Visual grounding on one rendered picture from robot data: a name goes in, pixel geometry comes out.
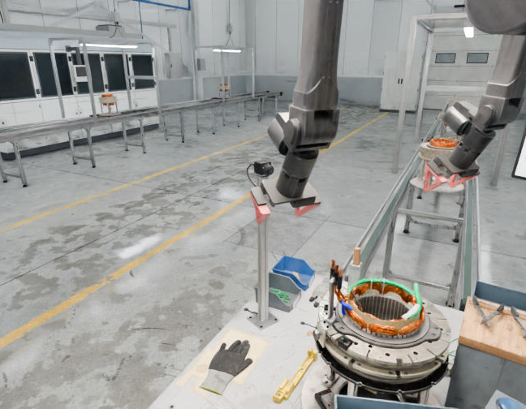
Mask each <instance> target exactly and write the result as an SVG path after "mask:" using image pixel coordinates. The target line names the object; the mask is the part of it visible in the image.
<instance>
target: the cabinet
mask: <svg viewBox="0 0 526 409"><path fill-rule="evenodd" d="M496 390H498V391H500V392H502V393H504V394H505V395H507V396H509V397H511V398H513V399H515V400H516V401H518V402H520V403H523V404H524V405H525V406H526V366H525V365H522V364H518V363H516V362H513V361H510V360H508V359H503V358H501V357H498V356H496V355H491V354H489V353H486V352H483V351H480V350H477V349H475V348H472V347H468V346H465V345H463V344H460V343H459V345H457V349H456V353H455V359H454V363H453V370H452V372H451V378H450V383H449V387H448V391H447V395H446V401H445V405H444V407H452V408H459V409H485V407H486V405H487V404H488V402H489V400H490V399H491V398H492V396H493V395H494V392H495V391H496Z"/></svg>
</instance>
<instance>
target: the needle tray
mask: <svg viewBox="0 0 526 409"><path fill-rule="evenodd" d="M334 409H459V408H452V407H438V406H431V405H424V404H416V403H403V402H396V401H389V400H381V399H374V398H361V397H353V396H346V395H339V394H335V395H334Z"/></svg>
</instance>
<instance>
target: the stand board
mask: <svg viewBox="0 0 526 409"><path fill-rule="evenodd" d="M469 299H472V297H470V296H468V298H467V303H466V306H465V310H464V315H463V321H462V325H461V329H460V332H459V339H458V343H460V344H463V345H465V346H468V347H472V348H475V349H477V350H480V351H483V352H486V353H489V354H491V355H496V356H498V357H501V358H503V359H508V360H510V361H513V362H516V363H518V364H522V365H525V366H526V337H525V338H523V336H520V335H519V333H520V329H521V328H522V327H521V326H520V324H519V323H518V322H517V320H514V318H513V316H510V315H507V314H504V313H500V315H497V316H495V317H494V318H492V320H493V322H492V325H491V326H490V327H489V326H488V325H484V324H482V325H480V323H478V320H479V316H480V313H479V312H478V311H477V309H476V308H475V307H474V305H472V304H469V303H468V302H469ZM477 300H478V301H480V302H483V303H486V304H492V305H494V306H498V307H499V306H500V305H499V304H494V303H491V302H488V301H484V300H481V299H477ZM480 308H481V310H482V311H483V313H484V314H485V315H486V316H488V315H490V313H491V312H492V313H493V312H495V311H493V310H489V309H487V308H482V307H480ZM516 311H517V312H520V313H523V314H526V312H523V311H520V310H517V309H516ZM520 319H521V318H520ZM521 321H522V322H523V323H524V324H525V325H526V320H524V319H521Z"/></svg>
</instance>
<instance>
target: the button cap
mask: <svg viewBox="0 0 526 409"><path fill-rule="evenodd" d="M498 405H499V407H500V408H501V409H522V408H521V406H520V405H519V404H518V403H517V402H516V401H515V400H513V399H511V398H500V399H499V402H498Z"/></svg>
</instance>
